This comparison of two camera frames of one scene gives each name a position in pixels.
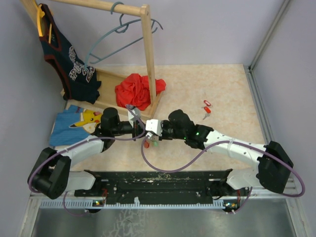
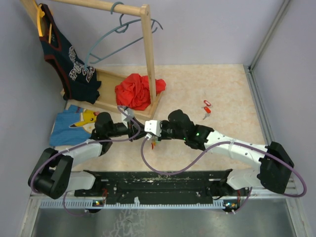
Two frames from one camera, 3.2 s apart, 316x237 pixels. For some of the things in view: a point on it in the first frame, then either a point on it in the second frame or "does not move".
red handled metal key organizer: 146,144 -> 155,142
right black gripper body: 168,131 does not move
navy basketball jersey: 78,80 does not move
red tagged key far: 207,102 does not move
